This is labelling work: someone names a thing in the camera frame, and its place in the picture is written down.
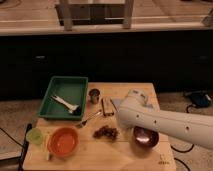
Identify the dark grape bunch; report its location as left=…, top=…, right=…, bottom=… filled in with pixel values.
left=93, top=125, right=119, bottom=141

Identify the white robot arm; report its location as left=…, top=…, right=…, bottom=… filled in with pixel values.
left=116, top=89, right=213, bottom=150

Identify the dark brown bowl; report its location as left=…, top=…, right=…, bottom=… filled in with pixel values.
left=133, top=126, right=159, bottom=148

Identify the orange red bowl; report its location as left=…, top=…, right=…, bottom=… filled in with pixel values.
left=47, top=127, right=78, bottom=158

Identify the small metal cup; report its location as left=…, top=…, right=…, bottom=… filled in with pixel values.
left=89, top=88, right=100, bottom=104

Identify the light blue cloth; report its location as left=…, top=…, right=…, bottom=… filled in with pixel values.
left=112, top=99, right=123, bottom=112

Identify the white brush in tray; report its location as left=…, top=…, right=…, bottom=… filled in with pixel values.
left=52, top=95, right=79, bottom=114

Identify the green plastic tray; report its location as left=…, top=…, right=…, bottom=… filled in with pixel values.
left=38, top=76, right=88, bottom=121

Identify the light green plastic cup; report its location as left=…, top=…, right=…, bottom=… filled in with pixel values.
left=26, top=128, right=43, bottom=145

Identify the blue black floor device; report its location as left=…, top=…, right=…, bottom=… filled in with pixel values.
left=185, top=91, right=212, bottom=108

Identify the white wooden chair frame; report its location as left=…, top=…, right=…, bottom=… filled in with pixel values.
left=55, top=0, right=134, bottom=31

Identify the black cable on floor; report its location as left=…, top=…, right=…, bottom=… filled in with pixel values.
left=170, top=143, right=196, bottom=154

